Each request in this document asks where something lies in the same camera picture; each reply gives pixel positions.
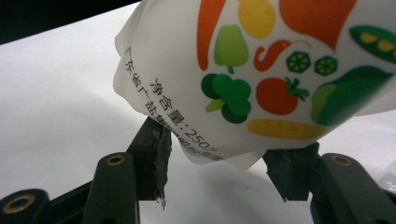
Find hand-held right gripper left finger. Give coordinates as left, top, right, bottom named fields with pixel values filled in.
left=126, top=116, right=173, bottom=210

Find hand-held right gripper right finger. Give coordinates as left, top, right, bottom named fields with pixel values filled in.
left=262, top=141, right=322, bottom=203

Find white blue-topped salt bag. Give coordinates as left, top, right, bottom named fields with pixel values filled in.
left=112, top=0, right=396, bottom=171

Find white table mat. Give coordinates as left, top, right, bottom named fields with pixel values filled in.
left=0, top=0, right=396, bottom=224

